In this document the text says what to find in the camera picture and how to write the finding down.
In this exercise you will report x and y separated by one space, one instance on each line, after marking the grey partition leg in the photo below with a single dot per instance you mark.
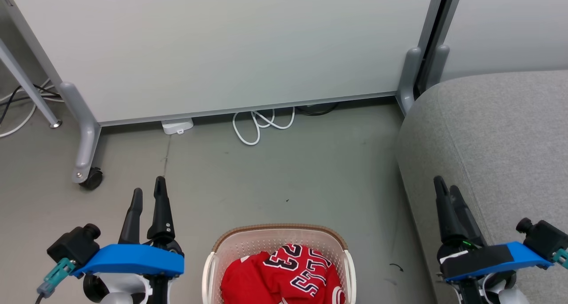
439 62
408 73
88 135

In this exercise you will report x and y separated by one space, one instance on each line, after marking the grey metal table leg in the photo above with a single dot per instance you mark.
26 84

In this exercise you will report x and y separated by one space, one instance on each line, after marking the teal camera connector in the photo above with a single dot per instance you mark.
562 257
57 273

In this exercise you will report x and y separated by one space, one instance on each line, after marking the black caster wheel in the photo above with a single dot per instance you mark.
93 179

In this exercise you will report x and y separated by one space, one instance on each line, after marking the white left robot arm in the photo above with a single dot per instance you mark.
120 290

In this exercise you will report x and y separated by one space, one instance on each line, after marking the teal left camera connector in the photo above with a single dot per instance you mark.
57 273

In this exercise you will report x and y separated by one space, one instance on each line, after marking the large white partition panel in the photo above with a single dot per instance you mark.
222 42

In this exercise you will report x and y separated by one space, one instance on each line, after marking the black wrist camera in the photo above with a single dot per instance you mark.
73 246
548 239

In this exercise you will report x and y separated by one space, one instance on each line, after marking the red basketball jersey number 23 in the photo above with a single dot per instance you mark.
248 282

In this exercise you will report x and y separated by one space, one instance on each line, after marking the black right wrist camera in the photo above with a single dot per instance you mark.
548 239

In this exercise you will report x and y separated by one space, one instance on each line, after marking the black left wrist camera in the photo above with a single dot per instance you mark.
73 246

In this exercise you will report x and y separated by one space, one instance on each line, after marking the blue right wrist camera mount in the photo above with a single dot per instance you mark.
528 255

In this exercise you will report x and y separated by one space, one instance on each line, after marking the teal right camera connector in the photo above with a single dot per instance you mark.
562 257

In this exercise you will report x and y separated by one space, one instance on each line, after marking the white power adapter box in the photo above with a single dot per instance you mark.
177 126

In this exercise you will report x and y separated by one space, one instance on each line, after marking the grey fabric sofa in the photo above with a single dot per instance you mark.
510 140

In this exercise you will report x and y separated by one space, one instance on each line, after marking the white plastic laundry basket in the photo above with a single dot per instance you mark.
248 246

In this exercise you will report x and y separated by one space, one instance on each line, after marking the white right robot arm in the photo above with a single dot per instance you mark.
506 295

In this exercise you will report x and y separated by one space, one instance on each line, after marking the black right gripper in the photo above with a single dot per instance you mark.
461 247

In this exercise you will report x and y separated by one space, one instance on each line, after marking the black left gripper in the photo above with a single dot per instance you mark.
171 248

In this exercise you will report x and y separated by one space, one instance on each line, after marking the small black curled scrap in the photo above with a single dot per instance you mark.
397 265

